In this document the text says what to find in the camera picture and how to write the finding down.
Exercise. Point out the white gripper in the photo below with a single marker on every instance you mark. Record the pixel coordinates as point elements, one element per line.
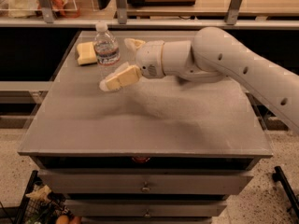
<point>149,59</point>

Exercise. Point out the lower grey drawer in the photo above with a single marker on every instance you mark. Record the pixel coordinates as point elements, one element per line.
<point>145,208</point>

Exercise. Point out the grey drawer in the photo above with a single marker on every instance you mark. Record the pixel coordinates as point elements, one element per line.
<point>81,181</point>
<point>145,208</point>

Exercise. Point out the grey shelf rail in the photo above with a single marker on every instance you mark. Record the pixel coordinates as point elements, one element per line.
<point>153,24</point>

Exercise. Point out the black wire basket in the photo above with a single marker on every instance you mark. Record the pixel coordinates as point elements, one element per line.
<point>39,205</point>

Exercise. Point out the black metal stand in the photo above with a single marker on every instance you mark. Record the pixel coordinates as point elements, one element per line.
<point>279,176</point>

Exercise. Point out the yellow sponge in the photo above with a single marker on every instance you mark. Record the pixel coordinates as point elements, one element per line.
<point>86,53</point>

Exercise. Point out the clear plastic water bottle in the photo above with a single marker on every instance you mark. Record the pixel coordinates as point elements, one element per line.
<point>105,45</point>

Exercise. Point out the upper grey drawer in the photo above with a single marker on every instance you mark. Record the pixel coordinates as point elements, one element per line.
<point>81,181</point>

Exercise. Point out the grey drawer cabinet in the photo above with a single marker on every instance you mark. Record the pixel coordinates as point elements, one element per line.
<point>156,126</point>

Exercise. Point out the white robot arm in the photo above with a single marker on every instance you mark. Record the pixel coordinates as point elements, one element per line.
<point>209,56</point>

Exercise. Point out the clear plastic box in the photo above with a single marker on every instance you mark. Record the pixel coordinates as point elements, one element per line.
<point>30,8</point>

